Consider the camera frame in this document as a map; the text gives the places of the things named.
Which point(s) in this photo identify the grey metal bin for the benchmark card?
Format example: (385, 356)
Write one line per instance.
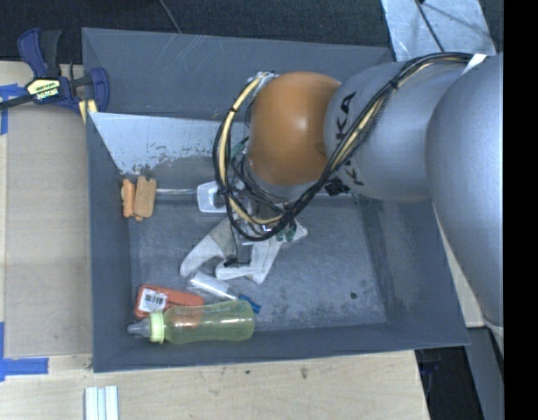
(321, 274)

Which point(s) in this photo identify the orange packet with barcode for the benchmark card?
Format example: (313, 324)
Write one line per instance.
(181, 298)

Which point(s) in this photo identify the orange sponge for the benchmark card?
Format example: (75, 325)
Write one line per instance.
(144, 197)

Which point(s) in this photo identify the yellow-green baby bottle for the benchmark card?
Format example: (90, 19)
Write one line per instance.
(216, 324)

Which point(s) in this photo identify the pale wood flat board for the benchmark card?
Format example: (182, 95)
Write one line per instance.
(45, 234)

